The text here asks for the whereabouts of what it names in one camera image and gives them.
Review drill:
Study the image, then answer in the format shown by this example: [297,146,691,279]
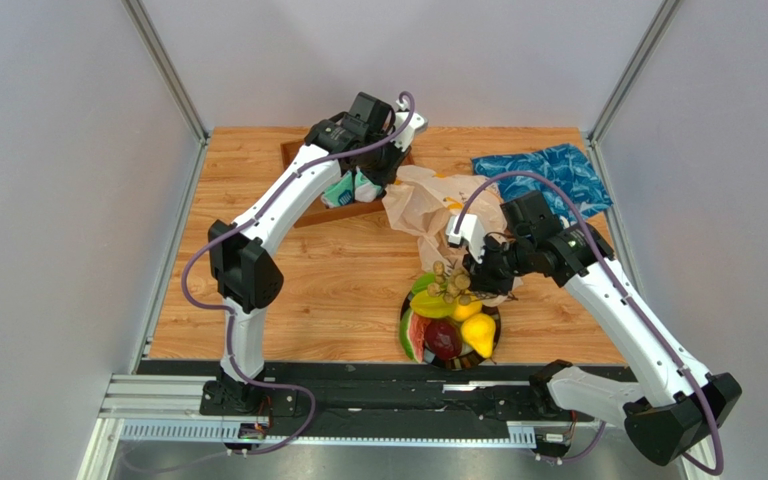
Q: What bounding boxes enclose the translucent white plastic bag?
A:
[383,165,486,271]

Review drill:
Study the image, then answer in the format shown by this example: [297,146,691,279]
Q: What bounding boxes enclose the brown fake grapes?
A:
[426,259,520,305]

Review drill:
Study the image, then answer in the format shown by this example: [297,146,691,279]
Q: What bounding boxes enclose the yellow fake lemon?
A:
[450,301,483,323]

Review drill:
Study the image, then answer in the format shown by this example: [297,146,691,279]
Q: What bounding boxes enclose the yellow fake pear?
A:
[460,313,497,358]

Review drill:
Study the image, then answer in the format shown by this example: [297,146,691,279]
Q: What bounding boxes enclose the yellow fake banana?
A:
[409,291,456,319]

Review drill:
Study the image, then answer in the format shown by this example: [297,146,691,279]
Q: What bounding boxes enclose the dark red fake apple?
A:
[424,320,463,360]

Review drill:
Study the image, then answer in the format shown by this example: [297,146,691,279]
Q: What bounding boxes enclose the fake watermelon slice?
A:
[399,308,432,364]

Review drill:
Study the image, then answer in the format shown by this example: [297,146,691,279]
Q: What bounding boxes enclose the green fake starfruit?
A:
[411,272,436,295]

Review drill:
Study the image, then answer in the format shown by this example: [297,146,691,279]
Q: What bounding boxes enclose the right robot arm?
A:
[446,191,742,466]

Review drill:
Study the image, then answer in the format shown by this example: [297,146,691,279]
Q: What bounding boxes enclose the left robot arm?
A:
[206,91,427,414]

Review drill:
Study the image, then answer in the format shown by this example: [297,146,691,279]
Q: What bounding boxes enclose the teal white sock bundle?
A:
[320,170,384,209]

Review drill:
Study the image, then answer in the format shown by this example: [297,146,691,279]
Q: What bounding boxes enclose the brown wooden organizer tray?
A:
[280,140,384,228]

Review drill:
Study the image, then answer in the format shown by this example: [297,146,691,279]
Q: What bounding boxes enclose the black rimmed beige plate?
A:
[398,292,502,371]

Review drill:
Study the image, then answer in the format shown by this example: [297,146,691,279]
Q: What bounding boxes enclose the blue patterned cloth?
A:
[472,143,613,223]

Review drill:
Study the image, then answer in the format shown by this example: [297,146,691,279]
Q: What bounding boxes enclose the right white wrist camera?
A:
[445,214,486,264]

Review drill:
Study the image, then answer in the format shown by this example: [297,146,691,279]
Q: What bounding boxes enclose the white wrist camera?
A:
[391,95,428,152]
[445,214,486,264]

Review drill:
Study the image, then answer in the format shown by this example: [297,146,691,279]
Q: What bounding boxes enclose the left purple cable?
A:
[180,91,417,458]

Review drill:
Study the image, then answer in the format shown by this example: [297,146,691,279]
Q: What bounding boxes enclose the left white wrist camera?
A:
[391,95,428,152]

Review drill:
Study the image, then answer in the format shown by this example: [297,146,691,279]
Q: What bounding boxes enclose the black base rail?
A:
[136,359,632,449]

